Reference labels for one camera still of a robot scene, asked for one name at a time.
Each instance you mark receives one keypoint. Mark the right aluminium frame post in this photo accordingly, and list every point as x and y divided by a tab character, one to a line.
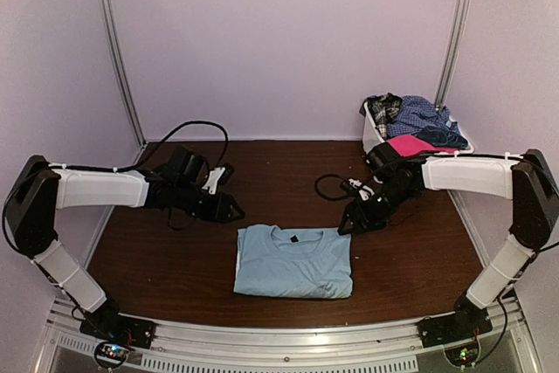
458	26

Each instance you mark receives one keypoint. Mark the navy blue garment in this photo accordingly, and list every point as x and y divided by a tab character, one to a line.
442	138

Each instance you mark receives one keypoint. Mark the dark plaid shirt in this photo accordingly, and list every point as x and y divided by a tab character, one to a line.
383	109

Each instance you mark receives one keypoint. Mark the pink garment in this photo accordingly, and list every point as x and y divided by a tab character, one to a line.
409	145

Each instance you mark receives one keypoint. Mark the aluminium frame post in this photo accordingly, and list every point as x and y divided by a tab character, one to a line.
120	73
458	26

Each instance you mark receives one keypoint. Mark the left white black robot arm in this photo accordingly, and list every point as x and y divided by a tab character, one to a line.
185	182

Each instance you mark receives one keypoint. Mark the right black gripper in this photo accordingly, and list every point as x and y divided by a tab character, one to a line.
369	220

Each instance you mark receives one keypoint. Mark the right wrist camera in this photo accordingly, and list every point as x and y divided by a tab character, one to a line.
356	188

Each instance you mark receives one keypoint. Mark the blue dotted shirt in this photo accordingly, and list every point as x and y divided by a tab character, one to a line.
417	113

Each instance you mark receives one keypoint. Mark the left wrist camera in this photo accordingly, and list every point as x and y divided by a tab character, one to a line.
217	177

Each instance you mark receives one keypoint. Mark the front aluminium frame rail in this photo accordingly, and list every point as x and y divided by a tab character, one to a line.
393	346

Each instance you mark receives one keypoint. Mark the white plastic laundry basket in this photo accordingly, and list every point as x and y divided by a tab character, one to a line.
371	138

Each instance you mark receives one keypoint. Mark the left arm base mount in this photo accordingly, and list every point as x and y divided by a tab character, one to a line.
117	342

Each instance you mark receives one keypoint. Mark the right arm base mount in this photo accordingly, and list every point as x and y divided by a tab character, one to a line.
458	334

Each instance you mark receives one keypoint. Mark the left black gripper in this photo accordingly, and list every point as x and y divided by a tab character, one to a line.
225	214

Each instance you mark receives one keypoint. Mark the left aluminium frame post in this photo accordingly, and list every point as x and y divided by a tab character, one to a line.
120	73

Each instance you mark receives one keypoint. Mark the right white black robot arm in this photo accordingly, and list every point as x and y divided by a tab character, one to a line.
524	179

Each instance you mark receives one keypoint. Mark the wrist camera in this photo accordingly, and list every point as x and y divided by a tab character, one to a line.
217	177
356	188

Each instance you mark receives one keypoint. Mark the light blue printed t-shirt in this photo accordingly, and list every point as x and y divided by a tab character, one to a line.
293	263

